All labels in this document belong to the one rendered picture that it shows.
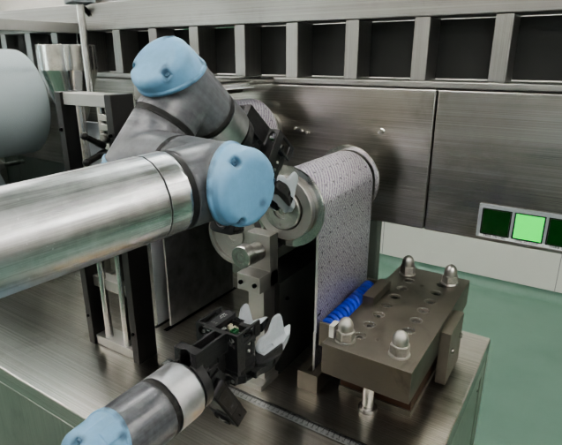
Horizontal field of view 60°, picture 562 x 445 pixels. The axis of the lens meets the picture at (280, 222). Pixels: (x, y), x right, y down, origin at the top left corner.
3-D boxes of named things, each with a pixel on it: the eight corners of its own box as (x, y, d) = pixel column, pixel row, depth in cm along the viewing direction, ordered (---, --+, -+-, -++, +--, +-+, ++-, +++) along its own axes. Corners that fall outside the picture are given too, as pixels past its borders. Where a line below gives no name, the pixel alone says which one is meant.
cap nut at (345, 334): (331, 342, 85) (332, 319, 83) (340, 332, 88) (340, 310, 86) (349, 348, 83) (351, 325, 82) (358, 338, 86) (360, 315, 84)
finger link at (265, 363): (289, 347, 71) (247, 375, 65) (289, 356, 71) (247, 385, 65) (266, 335, 74) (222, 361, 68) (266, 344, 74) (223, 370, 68)
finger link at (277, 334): (303, 305, 74) (261, 329, 67) (303, 339, 76) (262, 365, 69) (288, 298, 76) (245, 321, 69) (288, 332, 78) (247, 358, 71)
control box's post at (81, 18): (86, 99, 111) (74, 3, 105) (92, 98, 113) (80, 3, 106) (90, 99, 110) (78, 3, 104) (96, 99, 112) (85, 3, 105)
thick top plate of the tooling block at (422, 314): (320, 372, 86) (321, 343, 85) (398, 287, 118) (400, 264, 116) (408, 404, 78) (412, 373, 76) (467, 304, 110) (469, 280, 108)
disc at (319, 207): (250, 232, 92) (256, 157, 87) (251, 232, 93) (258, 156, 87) (318, 257, 85) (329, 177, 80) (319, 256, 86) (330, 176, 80)
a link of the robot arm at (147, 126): (124, 199, 47) (180, 105, 49) (72, 180, 54) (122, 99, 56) (180, 234, 52) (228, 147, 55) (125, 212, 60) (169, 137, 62)
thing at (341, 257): (313, 331, 91) (316, 239, 85) (363, 284, 110) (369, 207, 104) (316, 332, 91) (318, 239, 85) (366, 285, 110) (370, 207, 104)
